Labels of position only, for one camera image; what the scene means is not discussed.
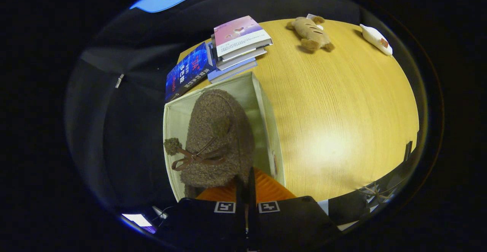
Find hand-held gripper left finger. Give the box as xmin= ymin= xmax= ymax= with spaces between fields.
xmin=157 ymin=175 xmax=248 ymax=252

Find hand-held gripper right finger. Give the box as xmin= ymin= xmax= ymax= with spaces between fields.
xmin=247 ymin=167 xmax=342 ymax=252

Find brown fuzzy shoe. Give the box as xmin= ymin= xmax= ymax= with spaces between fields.
xmin=164 ymin=88 xmax=255 ymax=188

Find beige fabric storage box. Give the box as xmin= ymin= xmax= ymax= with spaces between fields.
xmin=163 ymin=71 xmax=286 ymax=203

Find lit computer screen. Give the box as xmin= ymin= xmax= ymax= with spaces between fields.
xmin=122 ymin=213 xmax=158 ymax=234

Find office chair base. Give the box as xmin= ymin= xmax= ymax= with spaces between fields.
xmin=356 ymin=182 xmax=398 ymax=205

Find light blue book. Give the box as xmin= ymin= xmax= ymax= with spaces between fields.
xmin=207 ymin=58 xmax=258 ymax=83

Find dark blue book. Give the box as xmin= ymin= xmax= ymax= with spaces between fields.
xmin=165 ymin=42 xmax=214 ymax=103

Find grey cover book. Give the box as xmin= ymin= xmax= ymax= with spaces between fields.
xmin=216 ymin=46 xmax=267 ymax=70

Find pink cover book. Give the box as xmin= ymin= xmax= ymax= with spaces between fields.
xmin=213 ymin=15 xmax=274 ymax=58

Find tan bread plush toy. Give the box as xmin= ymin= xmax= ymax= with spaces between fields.
xmin=286 ymin=14 xmax=335 ymax=53

